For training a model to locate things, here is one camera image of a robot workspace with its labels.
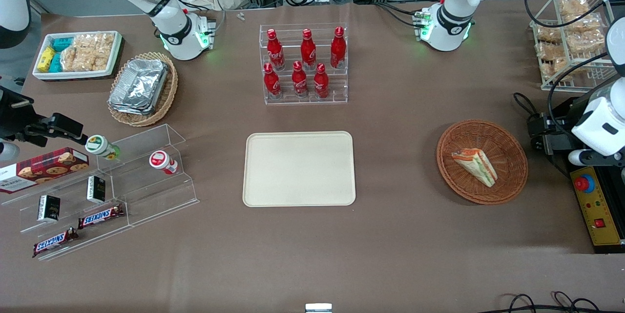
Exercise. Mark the green-capped small bottle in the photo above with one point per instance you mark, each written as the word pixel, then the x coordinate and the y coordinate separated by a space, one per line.
pixel 100 147

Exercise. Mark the yellow emergency stop box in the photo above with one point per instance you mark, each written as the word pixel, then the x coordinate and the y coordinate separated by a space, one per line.
pixel 600 205

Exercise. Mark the clear acrylic bottle rack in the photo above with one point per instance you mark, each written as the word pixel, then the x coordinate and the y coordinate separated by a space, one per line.
pixel 337 86

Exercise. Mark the red-capped small bottle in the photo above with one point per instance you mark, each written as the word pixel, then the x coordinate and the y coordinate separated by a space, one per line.
pixel 162 161

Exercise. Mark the clear rice cracker bag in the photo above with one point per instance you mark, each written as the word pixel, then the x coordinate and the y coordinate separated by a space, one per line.
pixel 75 59
pixel 100 49

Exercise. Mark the clear bagged fried snack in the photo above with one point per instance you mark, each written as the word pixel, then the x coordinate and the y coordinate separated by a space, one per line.
pixel 583 44
pixel 573 6
pixel 552 51
pixel 553 69
pixel 548 34
pixel 586 25

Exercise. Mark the white rectangular plastic bin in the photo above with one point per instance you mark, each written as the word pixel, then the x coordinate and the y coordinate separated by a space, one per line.
pixel 116 54

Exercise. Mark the stacked aluminium foil containers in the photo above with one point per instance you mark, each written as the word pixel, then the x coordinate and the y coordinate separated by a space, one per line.
pixel 139 86

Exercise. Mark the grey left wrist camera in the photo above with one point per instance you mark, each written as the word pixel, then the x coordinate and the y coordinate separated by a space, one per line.
pixel 580 157

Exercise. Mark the clear acrylic stepped display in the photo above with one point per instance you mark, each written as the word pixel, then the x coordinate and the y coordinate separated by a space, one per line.
pixel 146 191

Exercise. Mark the triangular sandwich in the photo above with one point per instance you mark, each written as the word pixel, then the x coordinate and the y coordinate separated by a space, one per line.
pixel 476 164

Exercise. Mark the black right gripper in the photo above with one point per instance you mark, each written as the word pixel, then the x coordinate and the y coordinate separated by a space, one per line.
pixel 10 118

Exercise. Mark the teal snack pack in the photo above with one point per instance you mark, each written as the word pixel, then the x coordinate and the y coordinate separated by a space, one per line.
pixel 62 44
pixel 56 63

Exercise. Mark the round brown wicker basket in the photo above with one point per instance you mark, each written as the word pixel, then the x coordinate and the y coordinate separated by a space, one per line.
pixel 464 181

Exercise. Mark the red cookie box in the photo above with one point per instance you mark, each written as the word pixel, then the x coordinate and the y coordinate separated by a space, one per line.
pixel 44 169

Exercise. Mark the red cola bottle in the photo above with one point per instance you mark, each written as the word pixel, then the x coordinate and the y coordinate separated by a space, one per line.
pixel 338 49
pixel 271 83
pixel 276 54
pixel 299 82
pixel 308 52
pixel 321 83

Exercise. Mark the small black white box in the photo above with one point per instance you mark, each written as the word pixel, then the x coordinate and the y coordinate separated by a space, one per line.
pixel 96 189
pixel 49 208

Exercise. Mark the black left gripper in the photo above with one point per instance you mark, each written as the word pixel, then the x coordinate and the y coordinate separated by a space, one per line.
pixel 562 133

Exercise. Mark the brown snickers bar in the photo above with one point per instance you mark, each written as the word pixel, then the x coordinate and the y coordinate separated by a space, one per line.
pixel 53 242
pixel 100 216

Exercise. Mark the beige plastic tray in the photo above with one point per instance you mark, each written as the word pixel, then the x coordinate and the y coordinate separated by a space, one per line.
pixel 298 169

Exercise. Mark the yellow snack pack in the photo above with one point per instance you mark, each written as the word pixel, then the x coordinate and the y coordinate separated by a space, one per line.
pixel 46 59

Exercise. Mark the oval light wicker basket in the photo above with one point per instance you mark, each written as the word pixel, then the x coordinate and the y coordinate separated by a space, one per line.
pixel 168 93

